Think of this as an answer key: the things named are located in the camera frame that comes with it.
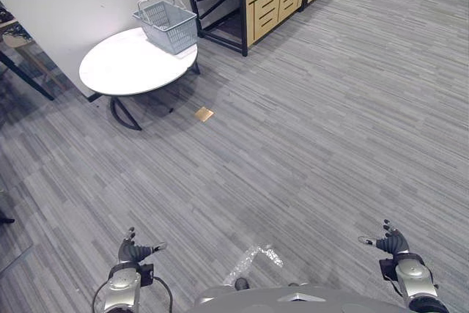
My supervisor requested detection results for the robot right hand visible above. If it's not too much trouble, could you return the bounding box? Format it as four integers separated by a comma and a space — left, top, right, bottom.
358, 219, 410, 255

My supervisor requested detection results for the grey plastic shopping basket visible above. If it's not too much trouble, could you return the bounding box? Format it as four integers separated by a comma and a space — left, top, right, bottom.
132, 0, 199, 55

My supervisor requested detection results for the black cable at left wrist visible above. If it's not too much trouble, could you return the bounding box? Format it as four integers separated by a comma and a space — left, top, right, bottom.
152, 275, 174, 313

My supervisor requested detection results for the robot silver torso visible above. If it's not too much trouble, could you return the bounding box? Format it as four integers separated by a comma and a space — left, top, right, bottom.
182, 278, 417, 313

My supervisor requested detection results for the wooden produce stand black frame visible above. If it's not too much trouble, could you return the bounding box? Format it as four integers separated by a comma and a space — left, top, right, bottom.
180, 0, 312, 57

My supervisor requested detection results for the black framed glass partition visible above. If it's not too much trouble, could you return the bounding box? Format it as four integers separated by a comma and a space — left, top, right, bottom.
0, 1, 78, 134

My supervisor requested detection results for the clear tape on floor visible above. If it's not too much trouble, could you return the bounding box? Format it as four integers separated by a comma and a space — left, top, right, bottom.
222, 243, 284, 287

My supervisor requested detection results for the brass floor socket plate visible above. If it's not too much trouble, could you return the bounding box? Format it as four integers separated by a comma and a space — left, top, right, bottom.
194, 106, 215, 122

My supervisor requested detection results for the white oval table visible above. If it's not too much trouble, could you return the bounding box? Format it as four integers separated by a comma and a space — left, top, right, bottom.
78, 26, 202, 131

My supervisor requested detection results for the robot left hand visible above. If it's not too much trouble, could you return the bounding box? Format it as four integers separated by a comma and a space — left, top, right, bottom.
117, 227, 168, 265

